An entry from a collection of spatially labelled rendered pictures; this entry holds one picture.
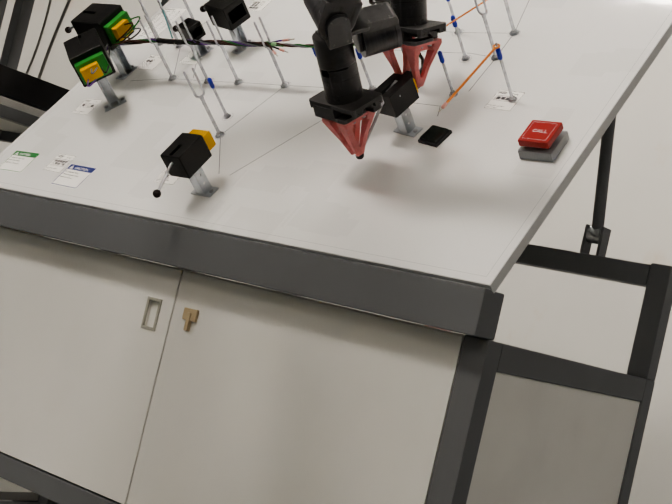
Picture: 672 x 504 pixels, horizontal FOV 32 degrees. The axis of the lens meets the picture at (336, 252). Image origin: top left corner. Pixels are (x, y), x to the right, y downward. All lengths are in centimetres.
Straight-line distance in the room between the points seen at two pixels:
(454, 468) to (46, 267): 93
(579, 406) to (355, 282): 43
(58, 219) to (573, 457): 97
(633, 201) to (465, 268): 214
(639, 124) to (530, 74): 185
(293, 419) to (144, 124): 74
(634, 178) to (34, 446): 219
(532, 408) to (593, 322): 196
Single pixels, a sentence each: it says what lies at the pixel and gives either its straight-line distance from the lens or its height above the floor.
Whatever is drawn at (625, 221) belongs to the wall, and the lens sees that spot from 369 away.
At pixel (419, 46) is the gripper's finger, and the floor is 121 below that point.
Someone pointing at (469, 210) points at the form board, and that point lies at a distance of 168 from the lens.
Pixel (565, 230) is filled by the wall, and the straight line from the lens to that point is 380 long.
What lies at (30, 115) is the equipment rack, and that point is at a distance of 250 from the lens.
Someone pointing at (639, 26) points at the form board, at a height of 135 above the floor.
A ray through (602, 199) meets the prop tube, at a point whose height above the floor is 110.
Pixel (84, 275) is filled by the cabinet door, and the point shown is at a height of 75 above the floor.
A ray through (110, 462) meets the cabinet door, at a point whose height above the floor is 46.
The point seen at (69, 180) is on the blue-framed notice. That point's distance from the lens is 218.
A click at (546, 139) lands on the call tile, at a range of 171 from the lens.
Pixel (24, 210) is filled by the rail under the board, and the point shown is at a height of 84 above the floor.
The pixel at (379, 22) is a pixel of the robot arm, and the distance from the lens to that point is 172.
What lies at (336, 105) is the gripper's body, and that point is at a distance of 175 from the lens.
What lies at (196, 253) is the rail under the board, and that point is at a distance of 186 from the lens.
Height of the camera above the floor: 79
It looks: 3 degrees up
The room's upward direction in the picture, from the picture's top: 13 degrees clockwise
